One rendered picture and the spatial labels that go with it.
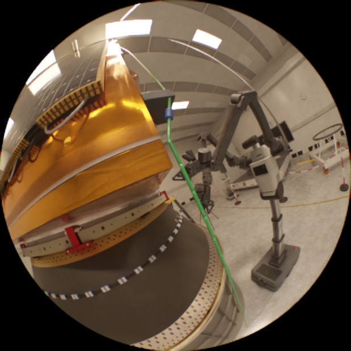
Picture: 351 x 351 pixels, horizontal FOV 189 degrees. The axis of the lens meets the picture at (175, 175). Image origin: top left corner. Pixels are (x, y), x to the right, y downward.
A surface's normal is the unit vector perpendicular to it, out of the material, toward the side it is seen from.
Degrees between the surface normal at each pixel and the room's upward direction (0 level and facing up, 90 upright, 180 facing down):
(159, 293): 62
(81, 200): 90
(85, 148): 90
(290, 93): 90
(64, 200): 90
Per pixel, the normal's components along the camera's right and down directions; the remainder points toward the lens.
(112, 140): 0.22, -0.21
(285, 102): -0.87, 0.37
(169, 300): 0.43, -0.77
